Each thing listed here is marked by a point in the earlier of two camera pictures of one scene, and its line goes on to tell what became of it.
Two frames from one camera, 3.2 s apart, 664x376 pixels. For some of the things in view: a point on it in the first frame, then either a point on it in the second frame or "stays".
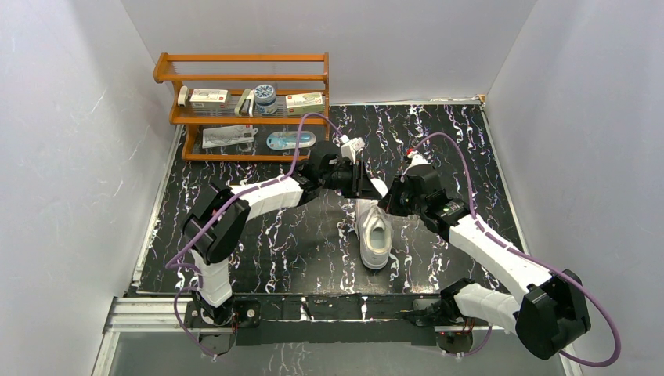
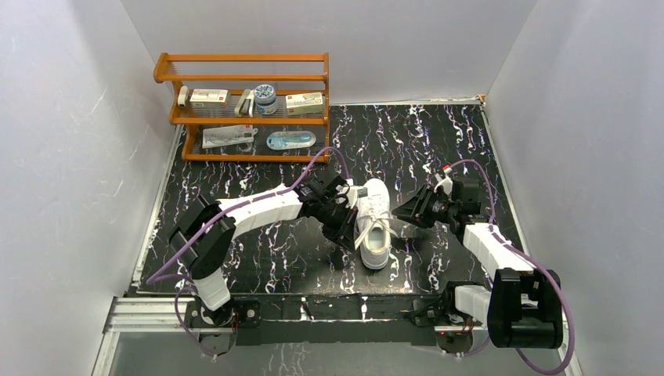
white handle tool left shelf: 183,96 stays
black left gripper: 358,177 -> 341,217
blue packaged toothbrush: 284,140 stays
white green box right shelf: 299,104 stays
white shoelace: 374,211 -> 373,218
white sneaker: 374,228 stays
